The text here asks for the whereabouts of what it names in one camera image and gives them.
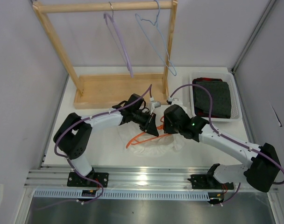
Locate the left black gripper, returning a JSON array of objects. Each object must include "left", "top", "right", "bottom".
[{"left": 132, "top": 110, "right": 158, "bottom": 137}]

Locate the white pleated skirt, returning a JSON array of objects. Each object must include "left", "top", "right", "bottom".
[{"left": 117, "top": 112, "right": 185, "bottom": 158}]

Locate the orange plastic hanger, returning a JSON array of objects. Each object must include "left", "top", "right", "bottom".
[{"left": 126, "top": 116, "right": 172, "bottom": 149}]

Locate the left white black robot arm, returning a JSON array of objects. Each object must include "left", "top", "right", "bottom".
[{"left": 53, "top": 93, "right": 159, "bottom": 187}]

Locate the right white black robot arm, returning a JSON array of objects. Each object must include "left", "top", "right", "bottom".
[{"left": 163, "top": 105, "right": 280, "bottom": 193}]

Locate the purple plastic hanger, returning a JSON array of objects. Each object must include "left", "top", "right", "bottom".
[{"left": 103, "top": 1, "right": 134, "bottom": 78}]

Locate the dark dotted folded garment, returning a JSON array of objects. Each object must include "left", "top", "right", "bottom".
[{"left": 192, "top": 77, "right": 232, "bottom": 119}]

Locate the wooden clothes rack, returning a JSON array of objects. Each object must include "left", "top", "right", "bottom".
[{"left": 32, "top": 0, "right": 178, "bottom": 109}]

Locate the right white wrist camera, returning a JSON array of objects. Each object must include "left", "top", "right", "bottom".
[{"left": 167, "top": 97, "right": 188, "bottom": 113}]

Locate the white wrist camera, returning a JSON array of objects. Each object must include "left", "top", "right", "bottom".
[
  {"left": 167, "top": 97, "right": 188, "bottom": 113},
  {"left": 148, "top": 97, "right": 161, "bottom": 114}
]

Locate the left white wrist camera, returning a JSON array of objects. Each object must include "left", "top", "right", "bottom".
[{"left": 148, "top": 97, "right": 161, "bottom": 114}]

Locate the aluminium mounting rail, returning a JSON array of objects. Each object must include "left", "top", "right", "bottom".
[{"left": 24, "top": 165, "right": 279, "bottom": 193}]

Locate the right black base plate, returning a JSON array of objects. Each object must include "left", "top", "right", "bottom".
[{"left": 187, "top": 174, "right": 234, "bottom": 190}]

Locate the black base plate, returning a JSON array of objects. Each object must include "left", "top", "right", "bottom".
[
  {"left": 67, "top": 171, "right": 109, "bottom": 188},
  {"left": 187, "top": 174, "right": 234, "bottom": 190}
]

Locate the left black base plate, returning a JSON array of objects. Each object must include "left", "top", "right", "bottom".
[{"left": 67, "top": 171, "right": 109, "bottom": 188}]

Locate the blue wire hanger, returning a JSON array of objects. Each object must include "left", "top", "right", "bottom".
[{"left": 135, "top": 0, "right": 177, "bottom": 77}]

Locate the white slotted cable duct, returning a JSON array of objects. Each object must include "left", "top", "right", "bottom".
[{"left": 34, "top": 189, "right": 210, "bottom": 201}]

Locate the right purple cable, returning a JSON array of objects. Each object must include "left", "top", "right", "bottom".
[{"left": 169, "top": 84, "right": 284, "bottom": 207}]

